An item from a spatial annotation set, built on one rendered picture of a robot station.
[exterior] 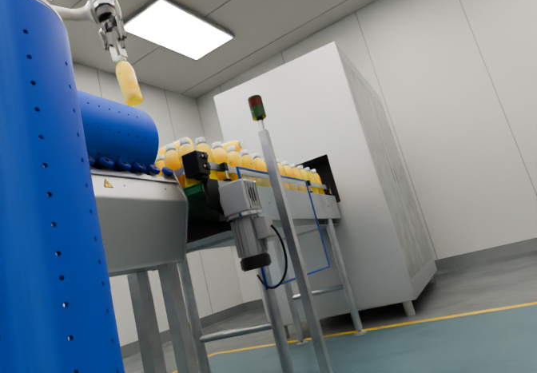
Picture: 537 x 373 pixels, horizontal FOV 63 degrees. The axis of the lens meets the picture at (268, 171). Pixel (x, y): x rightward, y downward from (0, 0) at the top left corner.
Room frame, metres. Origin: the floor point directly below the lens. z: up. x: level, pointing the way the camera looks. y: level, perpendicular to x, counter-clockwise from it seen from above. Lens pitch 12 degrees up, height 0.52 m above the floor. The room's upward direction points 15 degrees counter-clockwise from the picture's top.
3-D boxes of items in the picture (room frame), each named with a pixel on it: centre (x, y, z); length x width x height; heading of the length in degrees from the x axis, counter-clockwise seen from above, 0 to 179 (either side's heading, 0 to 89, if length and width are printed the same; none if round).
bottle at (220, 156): (1.83, 0.19, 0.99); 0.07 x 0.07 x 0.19
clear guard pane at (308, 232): (2.08, -0.04, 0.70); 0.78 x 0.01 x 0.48; 157
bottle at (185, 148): (1.67, 0.30, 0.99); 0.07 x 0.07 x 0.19
